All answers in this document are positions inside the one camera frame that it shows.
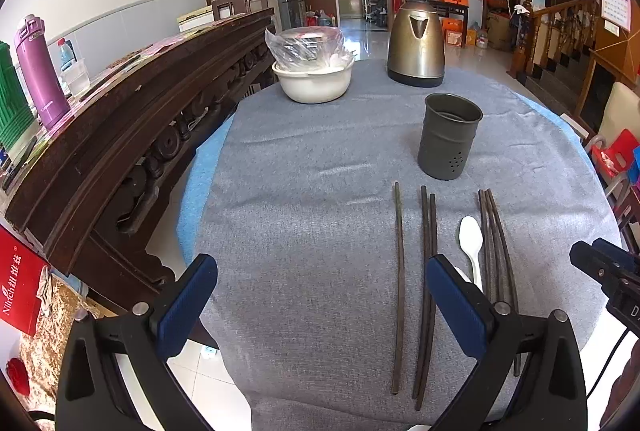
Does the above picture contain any dark chopstick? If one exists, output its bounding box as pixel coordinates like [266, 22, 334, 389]
[484, 190, 506, 303]
[412, 185, 430, 405]
[414, 192, 438, 411]
[392, 182, 406, 395]
[478, 190, 497, 302]
[486, 188, 522, 378]

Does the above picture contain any white plastic spoon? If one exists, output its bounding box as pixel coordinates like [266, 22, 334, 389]
[458, 215, 484, 291]

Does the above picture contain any right hand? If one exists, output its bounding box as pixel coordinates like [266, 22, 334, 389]
[600, 341, 640, 425]

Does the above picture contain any red plastic child chair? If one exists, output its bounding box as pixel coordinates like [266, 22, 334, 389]
[585, 129, 639, 185]

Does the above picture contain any red paper bag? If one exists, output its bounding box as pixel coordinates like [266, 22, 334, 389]
[0, 227, 48, 336]

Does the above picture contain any blue table cover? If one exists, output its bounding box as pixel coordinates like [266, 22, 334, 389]
[176, 115, 234, 265]

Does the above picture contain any dark grey utensil holder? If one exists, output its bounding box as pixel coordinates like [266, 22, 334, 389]
[418, 93, 484, 181]

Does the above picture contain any wooden stair railing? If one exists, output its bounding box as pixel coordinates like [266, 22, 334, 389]
[508, 0, 601, 78]

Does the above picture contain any grey table cloth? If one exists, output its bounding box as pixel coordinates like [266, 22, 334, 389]
[194, 61, 620, 430]

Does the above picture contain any brass electric kettle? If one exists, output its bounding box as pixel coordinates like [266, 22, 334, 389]
[386, 0, 445, 88]

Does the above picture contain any green thermos flask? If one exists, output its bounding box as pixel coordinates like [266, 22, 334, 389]
[0, 41, 34, 152]

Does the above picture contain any purple thermos bottle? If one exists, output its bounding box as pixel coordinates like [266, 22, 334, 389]
[14, 14, 70, 131]

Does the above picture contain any dark wooden side table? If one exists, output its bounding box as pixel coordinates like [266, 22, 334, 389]
[430, 0, 469, 47]

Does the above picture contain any clear bottle red cap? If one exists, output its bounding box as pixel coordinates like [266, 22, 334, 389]
[56, 38, 77, 72]

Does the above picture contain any white plastic basin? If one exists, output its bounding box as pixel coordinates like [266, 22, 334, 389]
[271, 58, 355, 104]

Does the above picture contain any clear plastic bag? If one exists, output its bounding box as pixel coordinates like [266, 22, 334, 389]
[265, 26, 355, 74]

